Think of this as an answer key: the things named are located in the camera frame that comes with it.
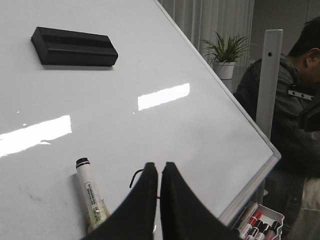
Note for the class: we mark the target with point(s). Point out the grey whiteboard stand post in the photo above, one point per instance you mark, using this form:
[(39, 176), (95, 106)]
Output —
[(270, 63)]

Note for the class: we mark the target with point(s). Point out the red capped marker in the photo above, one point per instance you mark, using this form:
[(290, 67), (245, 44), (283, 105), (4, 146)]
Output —
[(250, 224)]

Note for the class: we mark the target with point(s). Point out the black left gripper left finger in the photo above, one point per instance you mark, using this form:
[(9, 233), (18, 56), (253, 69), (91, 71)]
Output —
[(134, 219)]

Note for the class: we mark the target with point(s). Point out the black whiteboard eraser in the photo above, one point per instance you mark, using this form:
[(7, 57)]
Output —
[(71, 48)]

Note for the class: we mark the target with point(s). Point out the person in grey jacket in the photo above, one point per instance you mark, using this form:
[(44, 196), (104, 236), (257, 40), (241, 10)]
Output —
[(293, 185)]

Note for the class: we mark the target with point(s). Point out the black capped marker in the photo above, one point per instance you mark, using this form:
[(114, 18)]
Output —
[(258, 232), (273, 230)]

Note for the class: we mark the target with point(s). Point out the white whiteboard with metal frame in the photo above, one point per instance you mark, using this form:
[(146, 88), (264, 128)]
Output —
[(159, 103)]

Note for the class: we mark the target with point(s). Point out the black capped marker right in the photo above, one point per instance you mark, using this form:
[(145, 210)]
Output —
[(273, 230)]

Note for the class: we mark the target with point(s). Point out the white whiteboard marker pen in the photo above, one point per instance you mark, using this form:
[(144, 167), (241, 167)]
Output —
[(97, 211)]

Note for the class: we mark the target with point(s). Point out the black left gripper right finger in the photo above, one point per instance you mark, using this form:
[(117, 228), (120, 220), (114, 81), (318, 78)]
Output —
[(182, 214)]

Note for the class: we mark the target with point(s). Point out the potted green plant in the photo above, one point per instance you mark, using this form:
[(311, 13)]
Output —
[(224, 53)]

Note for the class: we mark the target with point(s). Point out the white marker tray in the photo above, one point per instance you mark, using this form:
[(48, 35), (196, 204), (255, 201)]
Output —
[(268, 216)]

